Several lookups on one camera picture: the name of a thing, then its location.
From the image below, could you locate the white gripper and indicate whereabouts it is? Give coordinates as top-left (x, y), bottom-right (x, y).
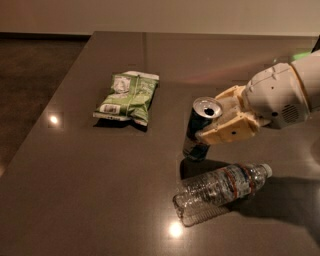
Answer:
top-left (196, 63), bottom-right (310, 145)

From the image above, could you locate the red bull can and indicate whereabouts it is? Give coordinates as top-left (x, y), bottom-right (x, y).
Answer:
top-left (183, 97), bottom-right (222, 162)

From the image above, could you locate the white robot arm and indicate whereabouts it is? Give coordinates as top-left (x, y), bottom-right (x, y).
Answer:
top-left (196, 47), bottom-right (320, 145)

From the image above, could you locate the clear plastic water bottle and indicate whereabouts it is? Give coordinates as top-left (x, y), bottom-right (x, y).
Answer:
top-left (173, 163), bottom-right (272, 227)

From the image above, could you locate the green chip bag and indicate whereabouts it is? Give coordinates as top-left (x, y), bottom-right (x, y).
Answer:
top-left (93, 71), bottom-right (159, 127)

